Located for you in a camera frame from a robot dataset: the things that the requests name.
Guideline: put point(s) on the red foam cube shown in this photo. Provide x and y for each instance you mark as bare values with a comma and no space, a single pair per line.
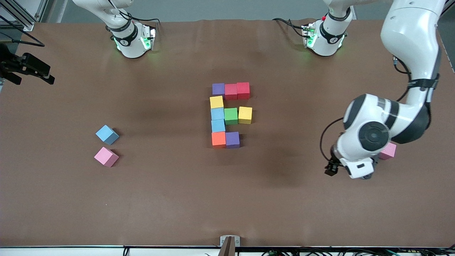
231,91
243,90

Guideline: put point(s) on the aluminium frame profile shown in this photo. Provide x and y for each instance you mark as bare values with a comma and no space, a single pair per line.
26,24

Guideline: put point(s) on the light blue foam cube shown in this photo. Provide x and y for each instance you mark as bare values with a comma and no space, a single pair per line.
106,134
218,126
217,113

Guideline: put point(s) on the purple foam cube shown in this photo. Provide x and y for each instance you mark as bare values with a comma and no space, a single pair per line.
218,89
232,139

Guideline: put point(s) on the green foam cube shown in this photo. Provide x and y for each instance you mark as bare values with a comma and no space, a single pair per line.
231,116

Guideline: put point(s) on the pink foam cube with dots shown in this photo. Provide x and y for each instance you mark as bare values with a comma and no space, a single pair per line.
390,153

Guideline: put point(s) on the orange foam cube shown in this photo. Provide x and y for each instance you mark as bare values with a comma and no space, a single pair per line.
218,139

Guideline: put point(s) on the yellow foam cube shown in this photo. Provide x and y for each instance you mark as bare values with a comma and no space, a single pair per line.
245,115
216,102

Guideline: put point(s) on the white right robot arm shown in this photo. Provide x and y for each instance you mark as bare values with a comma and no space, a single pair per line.
129,46

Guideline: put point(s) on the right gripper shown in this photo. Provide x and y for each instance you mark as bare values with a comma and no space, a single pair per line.
7,63

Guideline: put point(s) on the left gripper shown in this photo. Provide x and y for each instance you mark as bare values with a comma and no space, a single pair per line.
334,161

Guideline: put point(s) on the brown table mat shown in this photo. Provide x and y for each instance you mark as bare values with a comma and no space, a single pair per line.
227,206

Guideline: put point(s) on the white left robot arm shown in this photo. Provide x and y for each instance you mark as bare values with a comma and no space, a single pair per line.
408,35

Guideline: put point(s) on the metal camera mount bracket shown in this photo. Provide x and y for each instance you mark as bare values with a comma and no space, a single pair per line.
230,245

